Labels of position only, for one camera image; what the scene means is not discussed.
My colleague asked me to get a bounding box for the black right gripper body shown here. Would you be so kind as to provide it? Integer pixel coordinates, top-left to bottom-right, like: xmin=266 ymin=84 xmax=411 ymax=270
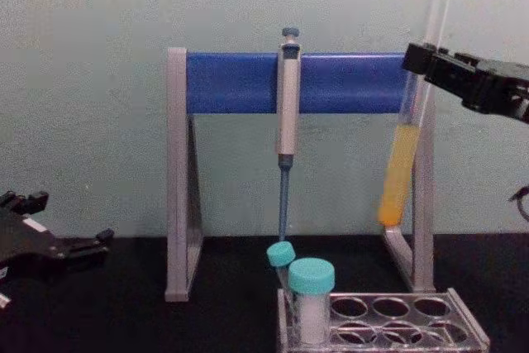
xmin=462 ymin=60 xmax=529 ymax=123

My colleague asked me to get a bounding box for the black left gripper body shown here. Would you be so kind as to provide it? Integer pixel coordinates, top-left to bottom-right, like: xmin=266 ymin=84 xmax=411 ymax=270
xmin=0 ymin=208 xmax=70 ymax=288

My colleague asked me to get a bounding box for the glass tube with orange liquid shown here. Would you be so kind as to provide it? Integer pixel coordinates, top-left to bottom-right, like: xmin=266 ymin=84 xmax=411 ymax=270
xmin=377 ymin=0 xmax=451 ymax=228

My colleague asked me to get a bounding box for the black table cloth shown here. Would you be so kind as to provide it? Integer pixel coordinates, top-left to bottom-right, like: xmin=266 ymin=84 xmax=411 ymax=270
xmin=0 ymin=233 xmax=529 ymax=353

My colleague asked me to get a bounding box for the grey pipette with blue tip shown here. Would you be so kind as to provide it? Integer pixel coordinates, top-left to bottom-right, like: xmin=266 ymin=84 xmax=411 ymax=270
xmin=274 ymin=26 xmax=303 ymax=247

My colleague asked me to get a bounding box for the grey and blue pipette stand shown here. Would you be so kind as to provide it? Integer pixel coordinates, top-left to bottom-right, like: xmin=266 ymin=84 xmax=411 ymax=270
xmin=164 ymin=46 xmax=437 ymax=303

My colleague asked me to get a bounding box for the slim tube with teal cap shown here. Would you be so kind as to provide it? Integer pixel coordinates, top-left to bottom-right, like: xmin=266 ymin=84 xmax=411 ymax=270
xmin=265 ymin=241 xmax=303 ymax=332

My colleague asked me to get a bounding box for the wide vial with teal cap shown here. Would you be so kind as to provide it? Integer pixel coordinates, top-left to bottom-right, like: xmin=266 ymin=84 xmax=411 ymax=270
xmin=287 ymin=257 xmax=336 ymax=348

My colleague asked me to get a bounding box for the clear plastic tube rack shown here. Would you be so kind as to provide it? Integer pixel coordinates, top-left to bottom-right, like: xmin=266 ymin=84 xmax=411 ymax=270
xmin=275 ymin=286 xmax=491 ymax=353

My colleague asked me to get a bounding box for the thin dark robot cable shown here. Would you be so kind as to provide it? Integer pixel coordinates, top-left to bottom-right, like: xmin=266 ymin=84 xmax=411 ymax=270
xmin=508 ymin=184 xmax=529 ymax=222

